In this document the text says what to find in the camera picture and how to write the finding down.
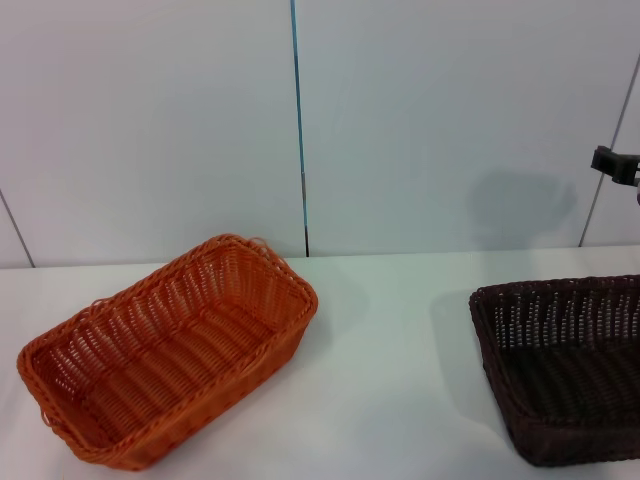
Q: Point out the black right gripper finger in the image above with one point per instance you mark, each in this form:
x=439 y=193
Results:
x=602 y=157
x=627 y=180

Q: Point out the dark brown woven basket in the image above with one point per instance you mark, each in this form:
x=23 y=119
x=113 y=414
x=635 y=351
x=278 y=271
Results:
x=565 y=380

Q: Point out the orange woven plastic basket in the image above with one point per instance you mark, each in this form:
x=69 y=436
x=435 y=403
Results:
x=165 y=350

